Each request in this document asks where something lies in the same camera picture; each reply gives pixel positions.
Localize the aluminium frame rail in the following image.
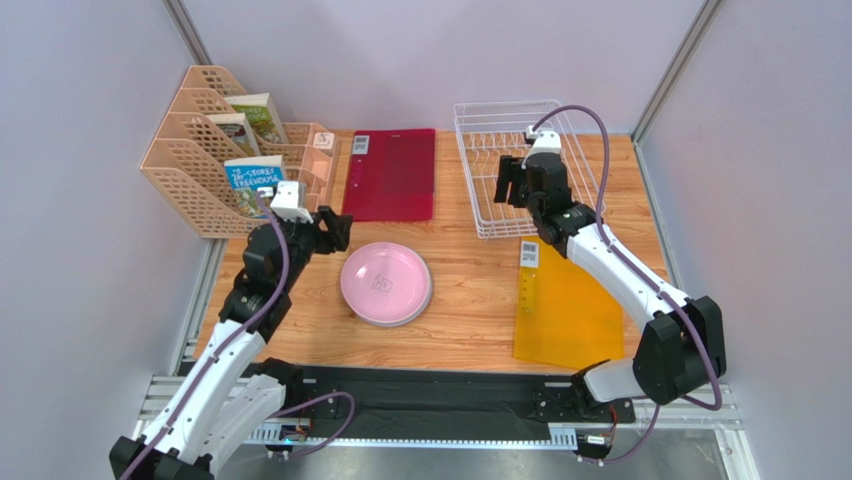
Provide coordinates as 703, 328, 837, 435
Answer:
110, 364, 757, 479

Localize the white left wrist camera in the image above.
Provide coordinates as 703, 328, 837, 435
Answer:
256, 180, 314, 224

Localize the purple plate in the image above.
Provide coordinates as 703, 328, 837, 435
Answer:
358, 304, 428, 328

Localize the white wire dish rack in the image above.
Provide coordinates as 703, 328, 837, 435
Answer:
453, 99, 599, 240

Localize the middle book in organizer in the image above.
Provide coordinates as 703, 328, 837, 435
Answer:
207, 113, 260, 157

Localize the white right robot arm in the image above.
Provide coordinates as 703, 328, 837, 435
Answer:
494, 153, 727, 410

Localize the orange plastic folder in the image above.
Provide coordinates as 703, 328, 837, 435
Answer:
513, 236, 625, 370

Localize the green book in organizer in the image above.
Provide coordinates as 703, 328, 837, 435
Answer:
224, 93, 289, 144

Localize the blue Treehouse book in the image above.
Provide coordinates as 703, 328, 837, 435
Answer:
223, 155, 286, 218

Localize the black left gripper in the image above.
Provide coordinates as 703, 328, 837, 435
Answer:
276, 205, 354, 292

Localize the beige plastic file organizer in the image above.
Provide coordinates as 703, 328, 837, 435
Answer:
140, 65, 341, 239

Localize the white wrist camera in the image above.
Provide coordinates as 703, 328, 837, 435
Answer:
256, 180, 314, 224
521, 125, 562, 169

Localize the small white box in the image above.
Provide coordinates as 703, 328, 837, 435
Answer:
312, 131, 336, 152

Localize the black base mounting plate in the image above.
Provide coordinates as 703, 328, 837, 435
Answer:
286, 366, 636, 441

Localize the pink plate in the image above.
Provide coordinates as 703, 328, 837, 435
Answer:
339, 242, 434, 319

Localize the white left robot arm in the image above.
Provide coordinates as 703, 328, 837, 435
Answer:
109, 206, 353, 479

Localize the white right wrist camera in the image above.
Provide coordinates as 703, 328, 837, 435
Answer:
521, 125, 562, 169

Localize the red plastic folder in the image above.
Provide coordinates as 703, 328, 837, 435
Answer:
343, 129, 436, 222

